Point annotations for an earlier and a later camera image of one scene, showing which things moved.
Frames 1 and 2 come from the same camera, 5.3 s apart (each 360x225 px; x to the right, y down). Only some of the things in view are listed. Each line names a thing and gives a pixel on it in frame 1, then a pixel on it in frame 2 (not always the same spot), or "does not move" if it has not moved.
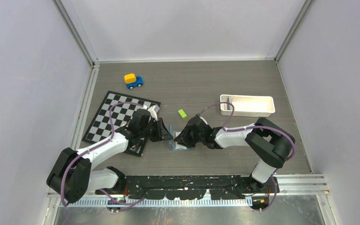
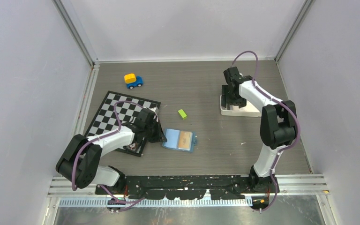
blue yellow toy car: (131, 80) does not move
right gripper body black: (190, 138) to (231, 98)
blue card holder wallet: (174, 145) does not move
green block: (183, 114) does not move
